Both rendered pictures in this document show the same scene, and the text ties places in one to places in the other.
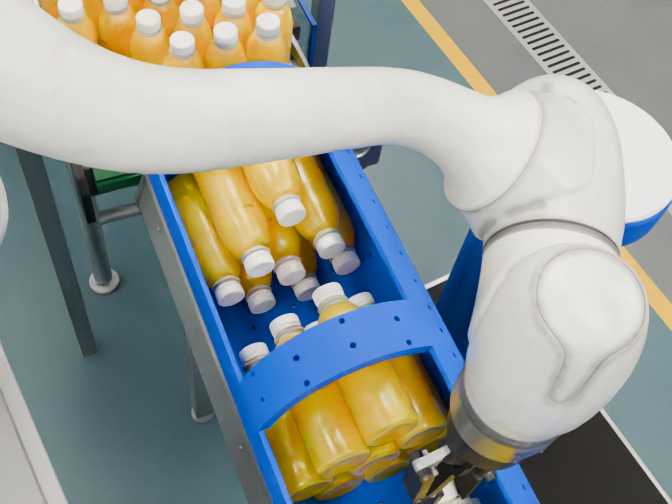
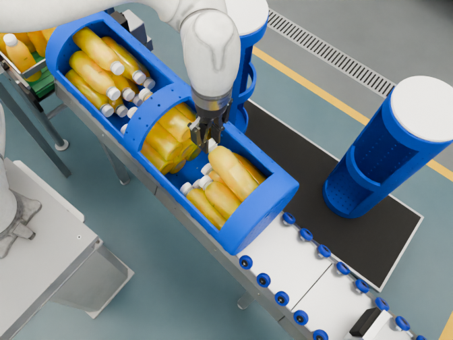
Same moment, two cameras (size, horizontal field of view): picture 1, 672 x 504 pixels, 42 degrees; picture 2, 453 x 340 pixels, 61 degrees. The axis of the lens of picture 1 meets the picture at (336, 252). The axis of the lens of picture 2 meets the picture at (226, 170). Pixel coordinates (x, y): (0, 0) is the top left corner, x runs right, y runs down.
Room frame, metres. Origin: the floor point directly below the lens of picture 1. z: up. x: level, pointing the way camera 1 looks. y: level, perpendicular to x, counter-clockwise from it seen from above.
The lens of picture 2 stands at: (-0.20, -0.05, 2.16)
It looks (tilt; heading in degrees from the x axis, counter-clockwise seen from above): 65 degrees down; 342
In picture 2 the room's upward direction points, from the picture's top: 7 degrees clockwise
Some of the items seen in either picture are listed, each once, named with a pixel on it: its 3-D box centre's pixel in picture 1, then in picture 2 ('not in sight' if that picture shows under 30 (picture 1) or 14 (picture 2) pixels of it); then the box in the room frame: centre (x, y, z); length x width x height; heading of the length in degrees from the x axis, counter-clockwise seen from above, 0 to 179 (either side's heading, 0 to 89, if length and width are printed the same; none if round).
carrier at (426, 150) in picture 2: not in sight; (378, 160); (0.40, -0.98, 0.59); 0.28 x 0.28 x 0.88
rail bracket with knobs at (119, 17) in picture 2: not in sight; (116, 29); (1.02, 0.08, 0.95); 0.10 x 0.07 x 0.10; 123
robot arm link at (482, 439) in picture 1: (510, 401); (211, 88); (0.29, -0.16, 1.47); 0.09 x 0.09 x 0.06
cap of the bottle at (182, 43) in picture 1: (182, 43); not in sight; (0.97, 0.31, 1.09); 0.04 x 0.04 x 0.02
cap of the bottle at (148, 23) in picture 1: (148, 21); not in sight; (1.00, 0.37, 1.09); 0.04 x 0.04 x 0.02
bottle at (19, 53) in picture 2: not in sight; (22, 59); (0.89, 0.43, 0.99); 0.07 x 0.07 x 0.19
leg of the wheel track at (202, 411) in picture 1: (200, 361); (114, 157); (0.78, 0.25, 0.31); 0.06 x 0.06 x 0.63; 33
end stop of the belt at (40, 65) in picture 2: not in sight; (69, 47); (0.94, 0.27, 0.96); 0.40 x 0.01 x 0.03; 123
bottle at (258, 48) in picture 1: (265, 68); not in sight; (1.04, 0.19, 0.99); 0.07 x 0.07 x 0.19
